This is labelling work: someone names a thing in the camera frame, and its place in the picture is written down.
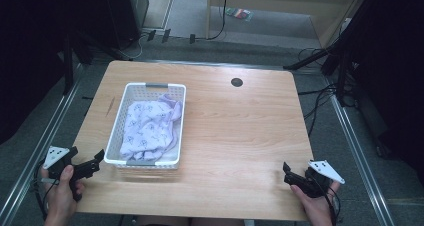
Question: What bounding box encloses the metal floor rail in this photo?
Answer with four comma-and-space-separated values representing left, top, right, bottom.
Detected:
323, 80, 397, 226
0, 63, 84, 226

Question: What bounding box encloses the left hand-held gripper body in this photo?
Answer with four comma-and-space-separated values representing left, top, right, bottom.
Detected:
42, 145, 101, 202

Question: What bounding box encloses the lavender printed cloth garment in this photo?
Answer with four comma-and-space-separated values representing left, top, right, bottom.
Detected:
119, 93, 184, 162

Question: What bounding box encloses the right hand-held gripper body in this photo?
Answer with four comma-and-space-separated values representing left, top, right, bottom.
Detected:
283, 159, 346, 199

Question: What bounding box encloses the person's left hand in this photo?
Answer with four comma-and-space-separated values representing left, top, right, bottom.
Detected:
40, 164, 86, 226

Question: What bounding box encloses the bundle of black floor cables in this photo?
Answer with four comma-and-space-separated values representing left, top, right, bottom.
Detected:
296, 47, 339, 138

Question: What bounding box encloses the colourful packet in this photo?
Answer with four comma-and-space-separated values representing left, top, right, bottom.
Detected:
225, 7, 255, 23

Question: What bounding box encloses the black hanging cable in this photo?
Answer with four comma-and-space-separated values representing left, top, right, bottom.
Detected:
206, 0, 231, 41

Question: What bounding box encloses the person's right hand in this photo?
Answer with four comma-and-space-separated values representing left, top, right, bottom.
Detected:
289, 180, 342, 226

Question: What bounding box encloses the hand-held gripper cable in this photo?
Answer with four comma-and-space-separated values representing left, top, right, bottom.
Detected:
31, 159, 52, 221
305, 170, 342, 226

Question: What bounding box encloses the left hand-held gripper cable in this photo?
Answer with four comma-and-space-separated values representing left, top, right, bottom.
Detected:
31, 159, 52, 221

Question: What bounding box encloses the white perforated plastic basket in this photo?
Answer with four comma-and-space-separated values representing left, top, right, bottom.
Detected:
103, 82, 187, 170

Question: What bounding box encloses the black cabinet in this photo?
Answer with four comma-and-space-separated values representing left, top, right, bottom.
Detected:
101, 0, 150, 51

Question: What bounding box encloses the black metal stand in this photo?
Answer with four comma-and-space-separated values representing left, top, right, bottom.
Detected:
283, 0, 381, 108

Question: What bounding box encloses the white floor cable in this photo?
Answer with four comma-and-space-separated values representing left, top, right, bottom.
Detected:
116, 32, 149, 61

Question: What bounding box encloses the right hand-held gripper cable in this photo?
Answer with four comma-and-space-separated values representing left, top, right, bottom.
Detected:
305, 170, 342, 226

